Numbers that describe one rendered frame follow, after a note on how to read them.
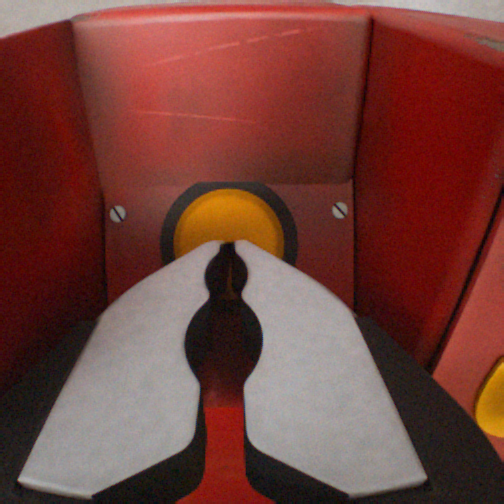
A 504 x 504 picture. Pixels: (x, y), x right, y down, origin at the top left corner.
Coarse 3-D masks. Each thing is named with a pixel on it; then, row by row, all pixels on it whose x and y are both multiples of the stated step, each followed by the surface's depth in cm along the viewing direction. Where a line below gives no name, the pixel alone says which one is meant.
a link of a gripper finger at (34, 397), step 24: (72, 336) 8; (48, 360) 7; (72, 360) 7; (24, 384) 7; (48, 384) 7; (0, 408) 6; (24, 408) 6; (48, 408) 6; (0, 432) 6; (24, 432) 6; (0, 456) 5; (24, 456) 5; (0, 480) 5
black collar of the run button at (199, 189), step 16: (192, 192) 14; (208, 192) 14; (256, 192) 14; (272, 192) 14; (176, 208) 14; (272, 208) 14; (176, 224) 14; (288, 224) 14; (160, 240) 14; (288, 240) 14; (288, 256) 14; (224, 304) 14; (240, 304) 14
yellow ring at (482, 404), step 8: (496, 368) 8; (488, 376) 8; (496, 376) 8; (488, 384) 8; (496, 384) 8; (480, 392) 9; (488, 392) 9; (496, 392) 9; (480, 400) 9; (488, 400) 9; (496, 400) 9; (480, 408) 9; (488, 408) 9; (496, 408) 9; (480, 416) 9; (488, 416) 9; (496, 416) 9; (480, 424) 10; (488, 424) 10; (496, 424) 10; (488, 432) 10; (496, 432) 10
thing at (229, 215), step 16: (224, 192) 14; (240, 192) 14; (192, 208) 14; (208, 208) 13; (224, 208) 13; (240, 208) 13; (256, 208) 13; (192, 224) 13; (208, 224) 13; (224, 224) 13; (240, 224) 13; (256, 224) 13; (272, 224) 13; (176, 240) 14; (192, 240) 13; (208, 240) 13; (224, 240) 13; (256, 240) 13; (272, 240) 13; (176, 256) 14
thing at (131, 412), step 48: (144, 288) 9; (192, 288) 9; (96, 336) 8; (144, 336) 8; (192, 336) 9; (96, 384) 7; (144, 384) 7; (192, 384) 7; (48, 432) 6; (96, 432) 6; (144, 432) 6; (192, 432) 6; (48, 480) 5; (96, 480) 5; (144, 480) 6; (192, 480) 6
